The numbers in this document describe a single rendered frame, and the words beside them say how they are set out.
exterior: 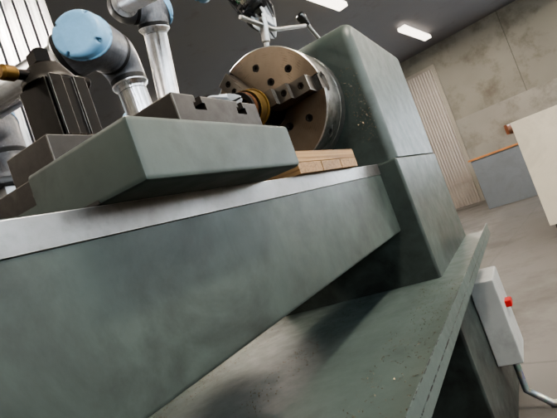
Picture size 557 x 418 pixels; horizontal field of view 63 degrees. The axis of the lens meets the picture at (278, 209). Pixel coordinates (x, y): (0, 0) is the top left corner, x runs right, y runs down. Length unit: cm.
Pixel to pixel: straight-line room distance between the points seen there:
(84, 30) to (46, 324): 89
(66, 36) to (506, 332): 141
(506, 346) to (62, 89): 133
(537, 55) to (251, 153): 882
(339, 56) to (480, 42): 823
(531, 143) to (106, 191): 376
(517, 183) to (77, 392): 730
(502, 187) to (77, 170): 727
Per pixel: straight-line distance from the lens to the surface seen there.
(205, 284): 50
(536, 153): 402
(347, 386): 72
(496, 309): 152
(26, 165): 73
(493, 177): 755
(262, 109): 104
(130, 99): 127
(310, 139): 111
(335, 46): 128
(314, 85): 111
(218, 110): 57
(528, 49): 929
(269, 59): 118
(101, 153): 42
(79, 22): 120
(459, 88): 946
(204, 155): 46
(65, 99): 76
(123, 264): 43
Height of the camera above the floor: 79
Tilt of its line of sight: 3 degrees up
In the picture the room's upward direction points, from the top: 20 degrees counter-clockwise
